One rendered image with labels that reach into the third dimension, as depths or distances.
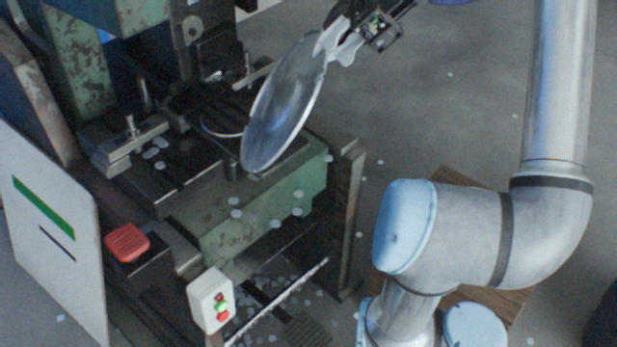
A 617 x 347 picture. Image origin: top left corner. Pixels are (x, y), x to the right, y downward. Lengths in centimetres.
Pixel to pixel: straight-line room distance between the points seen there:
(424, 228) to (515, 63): 234
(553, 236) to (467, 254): 10
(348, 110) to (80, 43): 141
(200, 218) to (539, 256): 74
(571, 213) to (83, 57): 101
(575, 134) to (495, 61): 220
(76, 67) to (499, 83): 197
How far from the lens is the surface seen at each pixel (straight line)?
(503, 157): 240
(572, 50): 77
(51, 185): 157
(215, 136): 118
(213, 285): 113
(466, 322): 106
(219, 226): 120
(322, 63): 98
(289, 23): 302
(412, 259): 66
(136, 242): 105
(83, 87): 136
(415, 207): 66
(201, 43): 110
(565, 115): 74
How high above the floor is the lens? 157
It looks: 47 degrees down
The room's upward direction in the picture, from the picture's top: 2 degrees clockwise
